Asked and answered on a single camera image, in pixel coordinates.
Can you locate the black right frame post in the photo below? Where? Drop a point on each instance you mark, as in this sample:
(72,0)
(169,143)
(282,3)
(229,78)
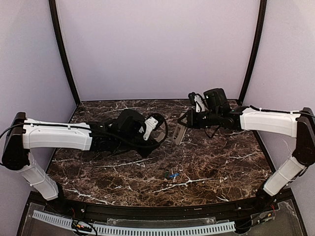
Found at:
(254,51)

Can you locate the white slotted cable duct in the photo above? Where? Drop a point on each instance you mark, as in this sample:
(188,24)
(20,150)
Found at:
(120,227)

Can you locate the black frame post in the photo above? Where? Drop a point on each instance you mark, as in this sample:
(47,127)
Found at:
(254,51)
(62,51)

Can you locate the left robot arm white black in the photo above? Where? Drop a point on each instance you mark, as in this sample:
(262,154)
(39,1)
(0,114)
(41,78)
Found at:
(129,131)

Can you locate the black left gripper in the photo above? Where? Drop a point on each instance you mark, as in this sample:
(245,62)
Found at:
(141,149)

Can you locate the black front rail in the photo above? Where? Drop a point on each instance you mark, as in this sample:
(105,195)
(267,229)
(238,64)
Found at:
(235,210)

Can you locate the black left frame post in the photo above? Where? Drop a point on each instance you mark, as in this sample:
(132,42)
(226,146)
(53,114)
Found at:
(62,51)

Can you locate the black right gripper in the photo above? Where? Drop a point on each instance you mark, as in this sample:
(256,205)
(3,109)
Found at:
(189,120)

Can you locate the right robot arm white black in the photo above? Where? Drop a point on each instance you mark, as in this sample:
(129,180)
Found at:
(213,109)

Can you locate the white remote control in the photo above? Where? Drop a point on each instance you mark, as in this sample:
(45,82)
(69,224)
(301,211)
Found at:
(178,134)

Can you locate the grey battery cover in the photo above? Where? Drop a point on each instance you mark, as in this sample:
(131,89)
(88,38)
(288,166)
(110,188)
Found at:
(160,137)

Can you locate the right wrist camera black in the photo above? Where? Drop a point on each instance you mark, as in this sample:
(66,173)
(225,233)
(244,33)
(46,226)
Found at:
(197,101)

